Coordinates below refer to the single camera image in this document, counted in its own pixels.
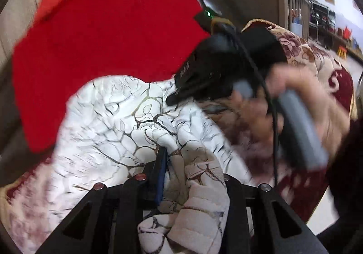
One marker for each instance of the white crack-print padded jacket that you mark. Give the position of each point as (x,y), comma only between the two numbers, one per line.
(119,129)

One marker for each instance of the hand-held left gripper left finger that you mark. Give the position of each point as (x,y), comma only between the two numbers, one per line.
(161,177)

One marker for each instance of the floral beige and maroon blanket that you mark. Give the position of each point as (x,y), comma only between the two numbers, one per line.
(312,52)

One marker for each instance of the wooden slatted rail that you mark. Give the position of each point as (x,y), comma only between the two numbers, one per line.
(297,1)

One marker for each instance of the blue container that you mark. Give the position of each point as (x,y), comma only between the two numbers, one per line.
(297,29)

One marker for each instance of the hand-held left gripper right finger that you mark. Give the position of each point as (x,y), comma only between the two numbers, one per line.
(269,214)

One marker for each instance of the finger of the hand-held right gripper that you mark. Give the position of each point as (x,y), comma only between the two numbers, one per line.
(181,96)

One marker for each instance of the person's right hand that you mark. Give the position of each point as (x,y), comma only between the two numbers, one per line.
(312,86)

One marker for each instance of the dark metal shelf rack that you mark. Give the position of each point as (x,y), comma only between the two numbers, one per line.
(322,21)

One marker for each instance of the yellow stool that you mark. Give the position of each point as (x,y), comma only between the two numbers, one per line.
(342,53)

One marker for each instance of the red cloth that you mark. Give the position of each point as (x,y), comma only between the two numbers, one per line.
(107,35)

